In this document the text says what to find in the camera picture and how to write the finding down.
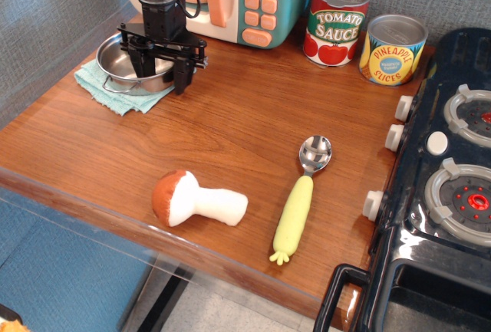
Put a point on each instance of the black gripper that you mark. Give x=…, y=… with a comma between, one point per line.
x=163, y=35

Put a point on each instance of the small steel pot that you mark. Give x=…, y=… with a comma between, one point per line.
x=120, y=77

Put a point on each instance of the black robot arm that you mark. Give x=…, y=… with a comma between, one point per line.
x=163, y=35

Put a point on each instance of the teal folded towel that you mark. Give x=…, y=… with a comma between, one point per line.
x=92, y=78

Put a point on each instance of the plush mushroom toy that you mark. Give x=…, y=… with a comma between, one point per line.
x=177, y=196

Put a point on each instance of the tomato sauce can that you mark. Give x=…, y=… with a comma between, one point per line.
x=333, y=30

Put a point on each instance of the pineapple slices can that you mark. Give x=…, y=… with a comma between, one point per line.
x=392, y=49

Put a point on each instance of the orange object at corner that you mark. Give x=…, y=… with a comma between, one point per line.
x=11, y=321

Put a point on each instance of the black toy stove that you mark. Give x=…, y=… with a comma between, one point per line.
x=430, y=252

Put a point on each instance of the spoon with yellow handle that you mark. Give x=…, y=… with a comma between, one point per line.
x=314, y=155

